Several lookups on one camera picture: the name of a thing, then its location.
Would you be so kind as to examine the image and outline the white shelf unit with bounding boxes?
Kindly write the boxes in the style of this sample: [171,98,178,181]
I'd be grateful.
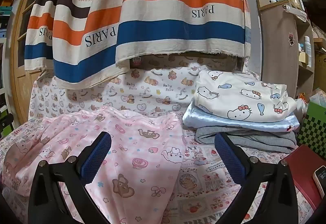
[0,0,14,122]

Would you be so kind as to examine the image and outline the folded grey garment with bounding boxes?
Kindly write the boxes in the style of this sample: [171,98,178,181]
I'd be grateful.
[195,126,297,154]

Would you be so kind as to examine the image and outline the folded light blue garment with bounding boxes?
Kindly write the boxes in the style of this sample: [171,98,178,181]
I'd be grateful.
[182,105,300,133]

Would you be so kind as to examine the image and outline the white door handle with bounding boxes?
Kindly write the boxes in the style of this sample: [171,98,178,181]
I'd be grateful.
[282,4,308,22]

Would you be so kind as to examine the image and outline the red book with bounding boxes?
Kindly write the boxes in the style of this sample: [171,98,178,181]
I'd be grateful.
[284,144,326,210]

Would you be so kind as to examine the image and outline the green checkered box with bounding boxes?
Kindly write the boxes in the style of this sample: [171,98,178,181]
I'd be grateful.
[297,102,326,152]

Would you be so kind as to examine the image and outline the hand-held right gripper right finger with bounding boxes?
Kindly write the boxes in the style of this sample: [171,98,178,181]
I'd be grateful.
[214,132,298,224]

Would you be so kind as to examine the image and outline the stack of storage boxes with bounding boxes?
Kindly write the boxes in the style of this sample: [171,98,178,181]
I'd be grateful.
[0,0,13,36]

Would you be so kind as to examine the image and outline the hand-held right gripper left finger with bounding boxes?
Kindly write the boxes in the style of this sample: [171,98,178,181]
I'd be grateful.
[28,132,112,224]

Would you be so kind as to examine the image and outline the plastic bag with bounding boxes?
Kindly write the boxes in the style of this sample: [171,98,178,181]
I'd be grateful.
[295,88,326,119]

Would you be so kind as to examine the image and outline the white phone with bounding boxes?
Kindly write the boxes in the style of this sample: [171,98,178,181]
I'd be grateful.
[313,166,326,200]

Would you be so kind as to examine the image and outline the white bear print sheet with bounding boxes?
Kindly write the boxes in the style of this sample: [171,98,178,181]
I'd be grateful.
[28,57,260,122]

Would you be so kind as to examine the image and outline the folded white cat print garment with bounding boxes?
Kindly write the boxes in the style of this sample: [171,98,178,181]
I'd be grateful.
[194,70,297,122]

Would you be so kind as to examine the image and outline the wooden cabinet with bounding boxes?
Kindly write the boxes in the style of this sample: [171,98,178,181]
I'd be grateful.
[255,0,315,99]

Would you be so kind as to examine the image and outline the patchwork print bed sheet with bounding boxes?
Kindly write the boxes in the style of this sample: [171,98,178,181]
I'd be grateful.
[0,119,316,224]

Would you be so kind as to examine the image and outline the wooden door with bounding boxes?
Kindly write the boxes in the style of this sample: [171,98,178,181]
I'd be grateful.
[10,0,59,117]

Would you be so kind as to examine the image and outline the pink cartoon print pants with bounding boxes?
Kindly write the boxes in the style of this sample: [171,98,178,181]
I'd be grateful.
[1,105,186,224]

